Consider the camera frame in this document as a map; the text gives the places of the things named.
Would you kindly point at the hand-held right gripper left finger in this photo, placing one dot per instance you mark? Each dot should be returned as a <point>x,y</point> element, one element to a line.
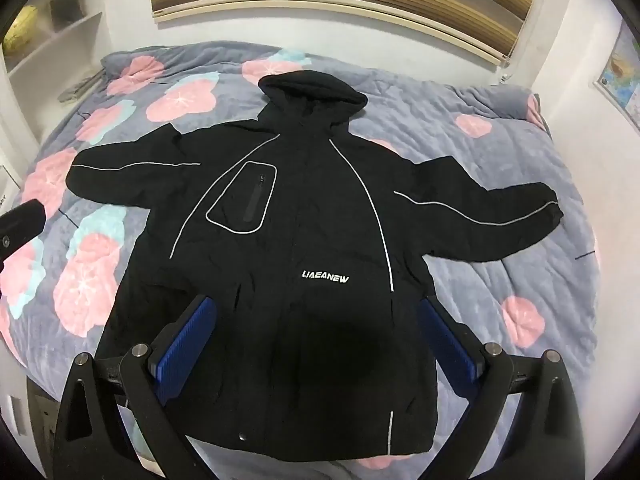
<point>186,341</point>

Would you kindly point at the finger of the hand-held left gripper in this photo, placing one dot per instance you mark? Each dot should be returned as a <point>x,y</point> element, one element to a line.
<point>20,225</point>

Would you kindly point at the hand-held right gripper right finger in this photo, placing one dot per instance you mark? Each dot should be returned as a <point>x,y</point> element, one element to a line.
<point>449,345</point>

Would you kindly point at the black hooded jacket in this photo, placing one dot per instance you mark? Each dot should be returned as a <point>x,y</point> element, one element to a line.
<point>310,210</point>

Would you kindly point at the yellow globe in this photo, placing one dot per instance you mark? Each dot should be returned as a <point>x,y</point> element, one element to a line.
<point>21,30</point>

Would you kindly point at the grey floral blanket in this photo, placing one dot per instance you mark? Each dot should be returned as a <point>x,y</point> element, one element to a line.
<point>450,110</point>

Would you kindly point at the white wall shelf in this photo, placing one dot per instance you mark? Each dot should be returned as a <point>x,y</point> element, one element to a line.
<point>75,35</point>

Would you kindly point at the wall map poster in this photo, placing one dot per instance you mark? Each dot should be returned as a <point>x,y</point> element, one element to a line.
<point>622,80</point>

